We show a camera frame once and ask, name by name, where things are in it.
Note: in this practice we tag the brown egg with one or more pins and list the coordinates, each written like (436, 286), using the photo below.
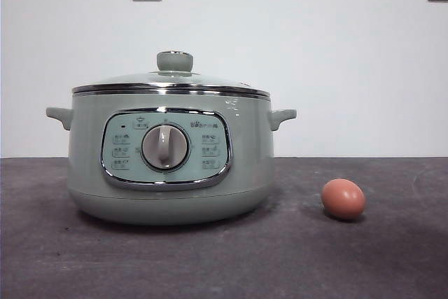
(343, 199)

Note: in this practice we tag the sage green electric cooking pot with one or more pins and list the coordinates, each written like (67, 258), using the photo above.
(91, 145)

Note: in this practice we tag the glass lid with green knob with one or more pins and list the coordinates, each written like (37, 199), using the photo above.
(175, 61)

